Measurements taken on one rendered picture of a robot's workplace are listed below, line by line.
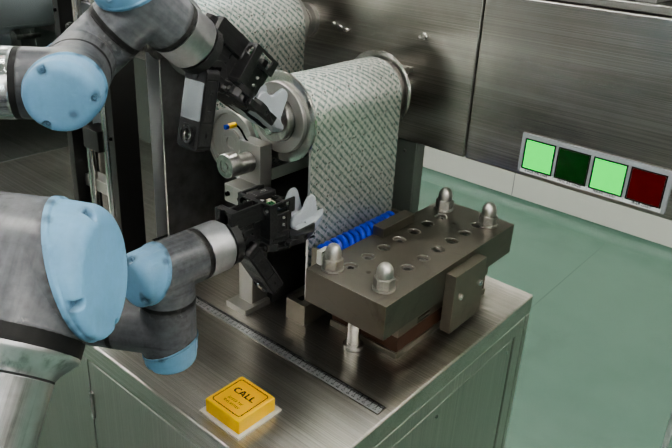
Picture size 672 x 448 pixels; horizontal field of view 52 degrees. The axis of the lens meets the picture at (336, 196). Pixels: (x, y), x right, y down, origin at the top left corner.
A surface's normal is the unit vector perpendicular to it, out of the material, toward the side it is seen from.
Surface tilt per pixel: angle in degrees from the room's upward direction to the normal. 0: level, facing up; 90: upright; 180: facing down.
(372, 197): 90
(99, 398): 90
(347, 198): 90
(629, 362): 0
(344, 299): 90
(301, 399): 0
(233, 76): 50
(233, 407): 0
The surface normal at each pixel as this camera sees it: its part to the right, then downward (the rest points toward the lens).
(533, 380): 0.05, -0.91
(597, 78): -0.65, 0.28
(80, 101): 0.18, 0.40
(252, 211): 0.76, 0.29
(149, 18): 0.47, 0.66
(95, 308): 1.00, -0.01
